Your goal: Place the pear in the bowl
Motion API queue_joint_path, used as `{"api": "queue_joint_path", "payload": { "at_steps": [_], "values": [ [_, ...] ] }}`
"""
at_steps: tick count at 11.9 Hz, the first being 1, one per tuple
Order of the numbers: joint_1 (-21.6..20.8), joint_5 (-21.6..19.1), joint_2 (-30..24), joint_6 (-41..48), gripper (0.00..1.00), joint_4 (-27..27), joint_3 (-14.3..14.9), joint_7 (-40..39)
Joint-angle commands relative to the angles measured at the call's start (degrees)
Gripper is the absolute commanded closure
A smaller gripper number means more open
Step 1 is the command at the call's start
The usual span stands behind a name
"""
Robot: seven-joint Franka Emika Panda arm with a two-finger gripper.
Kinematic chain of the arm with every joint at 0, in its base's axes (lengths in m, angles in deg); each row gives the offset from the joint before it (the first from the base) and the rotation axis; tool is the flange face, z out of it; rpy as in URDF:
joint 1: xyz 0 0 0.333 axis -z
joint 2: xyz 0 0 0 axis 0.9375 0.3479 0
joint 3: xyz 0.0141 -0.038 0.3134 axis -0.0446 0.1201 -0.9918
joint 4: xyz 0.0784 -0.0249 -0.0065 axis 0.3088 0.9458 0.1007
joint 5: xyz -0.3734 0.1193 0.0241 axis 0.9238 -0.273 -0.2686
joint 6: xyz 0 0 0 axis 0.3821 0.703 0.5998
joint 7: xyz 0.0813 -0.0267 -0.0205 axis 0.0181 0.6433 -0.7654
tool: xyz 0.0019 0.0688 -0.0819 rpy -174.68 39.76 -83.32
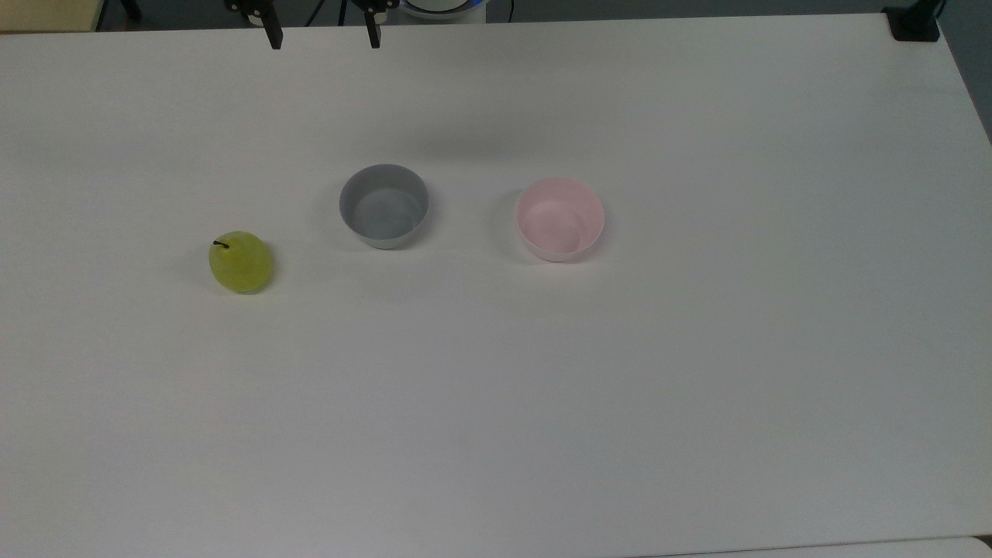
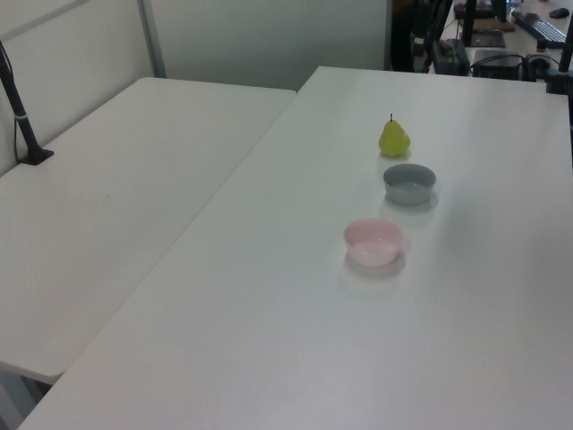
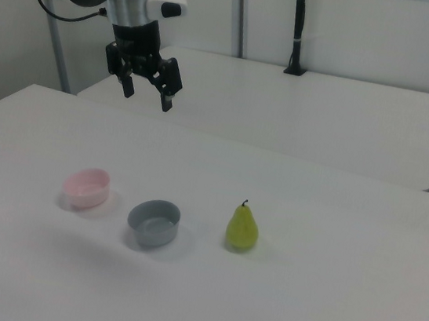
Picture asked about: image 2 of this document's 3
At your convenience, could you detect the yellow-green pear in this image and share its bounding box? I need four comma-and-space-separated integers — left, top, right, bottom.
378, 113, 412, 158

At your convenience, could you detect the pink plastic bowl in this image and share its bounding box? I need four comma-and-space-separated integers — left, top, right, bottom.
343, 217, 405, 269

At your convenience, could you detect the grey plastic bowl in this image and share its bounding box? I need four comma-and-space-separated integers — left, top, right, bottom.
382, 163, 438, 206

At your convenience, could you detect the dark tall background equipment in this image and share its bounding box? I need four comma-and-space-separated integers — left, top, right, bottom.
391, 0, 451, 73

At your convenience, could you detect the black and green equipment box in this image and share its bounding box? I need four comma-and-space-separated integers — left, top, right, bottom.
431, 39, 470, 75

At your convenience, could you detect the black electronics box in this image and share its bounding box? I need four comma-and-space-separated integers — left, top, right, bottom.
469, 48, 526, 79

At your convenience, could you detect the brown wooden board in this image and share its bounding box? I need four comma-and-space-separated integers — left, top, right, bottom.
473, 17, 517, 33

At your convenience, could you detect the black computer keyboard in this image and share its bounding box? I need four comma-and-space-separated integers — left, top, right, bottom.
511, 11, 569, 45

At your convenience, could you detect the grey metal partition post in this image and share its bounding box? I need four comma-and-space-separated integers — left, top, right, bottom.
137, 0, 167, 78

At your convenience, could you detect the black metal frame stand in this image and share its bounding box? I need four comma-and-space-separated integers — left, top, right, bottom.
460, 0, 510, 48

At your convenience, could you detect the black camera pole with base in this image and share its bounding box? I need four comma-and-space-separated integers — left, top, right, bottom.
0, 39, 56, 168

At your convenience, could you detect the black clamped camera pole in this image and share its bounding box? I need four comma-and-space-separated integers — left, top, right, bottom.
544, 24, 573, 96

